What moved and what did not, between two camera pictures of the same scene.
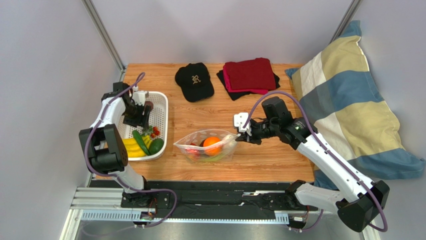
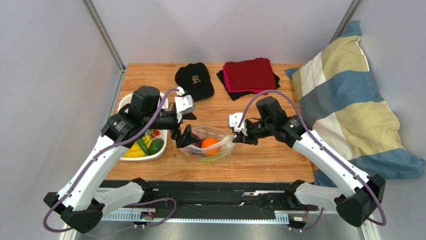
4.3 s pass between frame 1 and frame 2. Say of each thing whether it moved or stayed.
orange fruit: stayed
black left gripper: moved
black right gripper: stayed
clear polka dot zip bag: stayed
